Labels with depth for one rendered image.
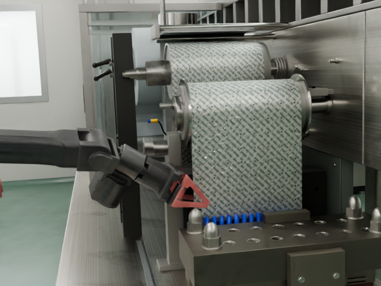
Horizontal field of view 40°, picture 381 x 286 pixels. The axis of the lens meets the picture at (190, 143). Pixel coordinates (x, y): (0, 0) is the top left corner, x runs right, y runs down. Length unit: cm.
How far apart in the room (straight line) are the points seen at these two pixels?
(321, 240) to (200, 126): 32
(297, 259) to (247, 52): 60
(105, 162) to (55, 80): 565
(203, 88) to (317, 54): 31
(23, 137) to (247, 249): 44
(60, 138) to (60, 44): 564
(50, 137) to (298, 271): 50
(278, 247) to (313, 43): 54
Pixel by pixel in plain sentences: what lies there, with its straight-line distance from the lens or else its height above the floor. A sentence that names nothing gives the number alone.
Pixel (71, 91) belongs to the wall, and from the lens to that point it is 659.
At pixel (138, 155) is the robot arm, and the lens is 102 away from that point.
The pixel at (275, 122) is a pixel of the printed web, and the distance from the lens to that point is 109.
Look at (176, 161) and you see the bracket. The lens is 112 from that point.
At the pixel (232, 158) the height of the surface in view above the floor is 116.
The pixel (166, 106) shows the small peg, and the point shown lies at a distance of 110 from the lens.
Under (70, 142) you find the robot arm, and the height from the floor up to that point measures 122.
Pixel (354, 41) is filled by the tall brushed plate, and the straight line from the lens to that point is 110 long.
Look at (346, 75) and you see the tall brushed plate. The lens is 112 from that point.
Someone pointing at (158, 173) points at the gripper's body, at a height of 114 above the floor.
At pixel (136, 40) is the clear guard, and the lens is 207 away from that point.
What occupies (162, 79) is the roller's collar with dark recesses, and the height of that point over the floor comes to 132.
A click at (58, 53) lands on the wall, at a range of 660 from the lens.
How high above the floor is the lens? 134
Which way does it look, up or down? 8 degrees down
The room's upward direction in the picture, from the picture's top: 2 degrees counter-clockwise
